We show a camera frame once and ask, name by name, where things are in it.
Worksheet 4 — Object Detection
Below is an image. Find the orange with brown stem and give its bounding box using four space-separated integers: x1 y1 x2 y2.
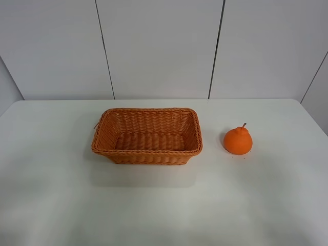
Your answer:
223 123 253 155

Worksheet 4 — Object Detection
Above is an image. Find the orange woven wicker basket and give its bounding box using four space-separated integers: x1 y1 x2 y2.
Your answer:
91 108 202 166

